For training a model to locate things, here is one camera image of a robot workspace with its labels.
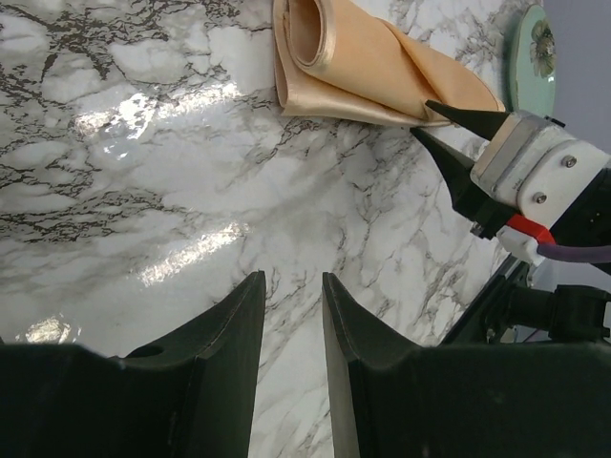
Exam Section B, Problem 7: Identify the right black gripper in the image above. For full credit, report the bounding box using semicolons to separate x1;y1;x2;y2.
410;100;611;247

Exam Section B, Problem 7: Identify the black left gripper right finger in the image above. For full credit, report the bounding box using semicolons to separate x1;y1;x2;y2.
323;273;610;457

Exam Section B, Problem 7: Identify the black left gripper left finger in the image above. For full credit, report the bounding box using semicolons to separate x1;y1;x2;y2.
1;271;265;457

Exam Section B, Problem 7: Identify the peach cloth napkin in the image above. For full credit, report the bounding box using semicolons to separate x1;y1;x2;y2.
273;1;505;127

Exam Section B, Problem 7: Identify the mint green floral plate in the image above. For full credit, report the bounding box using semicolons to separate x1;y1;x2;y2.
507;5;557;117

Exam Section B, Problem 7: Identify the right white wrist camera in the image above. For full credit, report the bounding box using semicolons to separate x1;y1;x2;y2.
471;112;610;229

